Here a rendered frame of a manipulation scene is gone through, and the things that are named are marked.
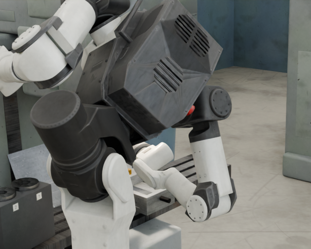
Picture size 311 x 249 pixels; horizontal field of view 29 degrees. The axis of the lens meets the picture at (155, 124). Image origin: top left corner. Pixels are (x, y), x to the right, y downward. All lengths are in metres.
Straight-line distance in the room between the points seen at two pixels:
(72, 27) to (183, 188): 0.64
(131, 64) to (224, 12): 8.25
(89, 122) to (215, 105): 0.47
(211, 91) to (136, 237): 0.76
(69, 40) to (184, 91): 0.31
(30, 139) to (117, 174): 1.14
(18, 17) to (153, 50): 0.94
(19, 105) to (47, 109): 1.14
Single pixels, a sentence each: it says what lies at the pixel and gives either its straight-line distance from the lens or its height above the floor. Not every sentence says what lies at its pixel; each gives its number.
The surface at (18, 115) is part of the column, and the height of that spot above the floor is 1.24.
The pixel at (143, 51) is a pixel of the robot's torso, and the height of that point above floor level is 1.62.
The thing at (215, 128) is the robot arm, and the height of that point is 1.36.
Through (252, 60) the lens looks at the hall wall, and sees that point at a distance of 9.71.
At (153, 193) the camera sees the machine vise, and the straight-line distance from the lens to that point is 2.20.
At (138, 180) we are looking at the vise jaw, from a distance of 2.30.
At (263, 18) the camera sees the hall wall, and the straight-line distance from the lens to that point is 9.51.
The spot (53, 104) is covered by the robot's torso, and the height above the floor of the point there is 1.54.
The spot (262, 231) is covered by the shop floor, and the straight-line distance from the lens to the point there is 4.23.
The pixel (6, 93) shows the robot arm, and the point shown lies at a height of 1.51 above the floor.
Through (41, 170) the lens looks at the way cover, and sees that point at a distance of 2.51.
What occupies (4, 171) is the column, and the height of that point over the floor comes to 1.03.
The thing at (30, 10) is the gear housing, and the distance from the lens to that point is 2.21.
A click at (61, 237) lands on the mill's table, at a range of 2.09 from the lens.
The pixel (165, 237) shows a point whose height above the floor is 0.85.
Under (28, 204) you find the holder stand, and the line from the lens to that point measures 1.98.
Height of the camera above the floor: 1.85
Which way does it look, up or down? 16 degrees down
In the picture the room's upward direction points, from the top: 2 degrees counter-clockwise
